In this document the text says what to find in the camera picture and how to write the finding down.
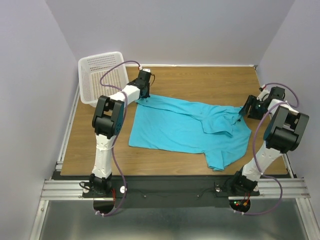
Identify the turquoise t shirt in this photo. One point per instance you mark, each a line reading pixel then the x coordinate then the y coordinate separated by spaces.
pixel 217 131

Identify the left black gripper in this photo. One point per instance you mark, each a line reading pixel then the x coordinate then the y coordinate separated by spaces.
pixel 145 92

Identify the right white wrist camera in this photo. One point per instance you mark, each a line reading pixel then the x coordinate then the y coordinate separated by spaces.
pixel 264 93

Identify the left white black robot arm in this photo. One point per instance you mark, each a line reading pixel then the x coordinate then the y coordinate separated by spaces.
pixel 107 123

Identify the aluminium frame rail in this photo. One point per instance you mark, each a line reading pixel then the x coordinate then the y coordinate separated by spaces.
pixel 43 204

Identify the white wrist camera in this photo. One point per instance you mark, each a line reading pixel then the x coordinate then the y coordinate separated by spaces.
pixel 144 69
pixel 264 93

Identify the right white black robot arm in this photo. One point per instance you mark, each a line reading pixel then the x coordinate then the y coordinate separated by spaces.
pixel 283 134

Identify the white plastic perforated basket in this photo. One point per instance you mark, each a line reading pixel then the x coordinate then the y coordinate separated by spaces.
pixel 91 76

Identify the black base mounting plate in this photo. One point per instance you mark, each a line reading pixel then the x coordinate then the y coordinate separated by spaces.
pixel 170 191

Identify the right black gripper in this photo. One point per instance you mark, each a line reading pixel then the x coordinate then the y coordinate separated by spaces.
pixel 250 107

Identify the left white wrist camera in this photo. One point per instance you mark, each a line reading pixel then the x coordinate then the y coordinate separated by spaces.
pixel 144 69

